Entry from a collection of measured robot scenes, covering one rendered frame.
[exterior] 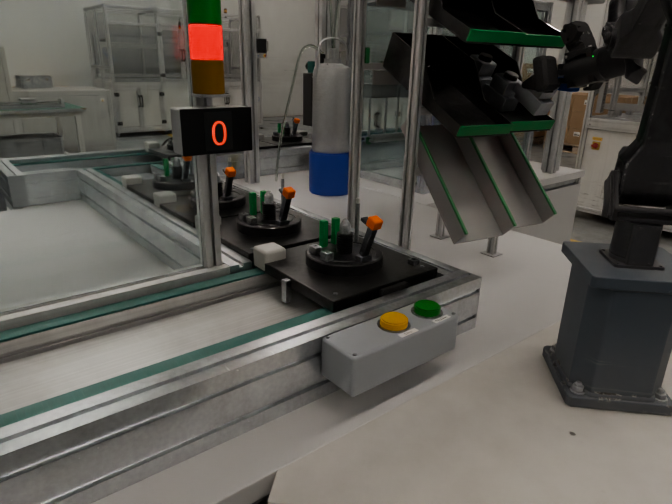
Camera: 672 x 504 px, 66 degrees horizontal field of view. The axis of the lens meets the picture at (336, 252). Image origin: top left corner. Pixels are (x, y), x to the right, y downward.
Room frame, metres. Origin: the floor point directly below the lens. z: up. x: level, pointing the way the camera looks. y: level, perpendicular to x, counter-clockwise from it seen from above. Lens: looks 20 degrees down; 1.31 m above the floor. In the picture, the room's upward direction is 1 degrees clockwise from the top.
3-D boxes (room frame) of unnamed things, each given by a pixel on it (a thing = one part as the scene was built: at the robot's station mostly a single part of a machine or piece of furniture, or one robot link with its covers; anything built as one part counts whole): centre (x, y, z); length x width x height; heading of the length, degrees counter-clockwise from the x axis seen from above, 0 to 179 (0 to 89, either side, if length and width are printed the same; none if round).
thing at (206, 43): (0.86, 0.21, 1.33); 0.05 x 0.05 x 0.05
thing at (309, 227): (1.08, 0.15, 1.01); 0.24 x 0.24 x 0.13; 39
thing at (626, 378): (0.69, -0.41, 0.96); 0.15 x 0.15 x 0.20; 83
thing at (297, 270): (0.89, -0.02, 0.96); 0.24 x 0.24 x 0.02; 39
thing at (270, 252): (0.90, 0.12, 0.97); 0.05 x 0.05 x 0.04; 39
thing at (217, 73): (0.86, 0.21, 1.28); 0.05 x 0.05 x 0.05
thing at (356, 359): (0.67, -0.09, 0.93); 0.21 x 0.07 x 0.06; 129
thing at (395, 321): (0.67, -0.09, 0.96); 0.04 x 0.04 x 0.02
